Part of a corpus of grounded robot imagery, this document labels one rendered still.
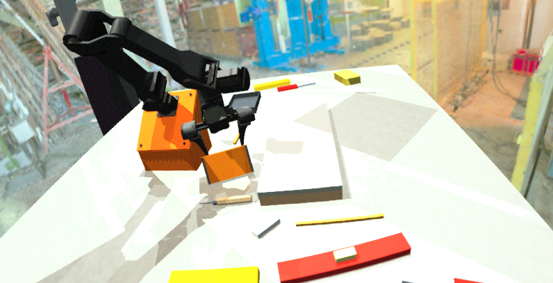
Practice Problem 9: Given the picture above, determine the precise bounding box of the awl with tan wooden handle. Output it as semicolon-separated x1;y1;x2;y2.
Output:
200;195;253;205

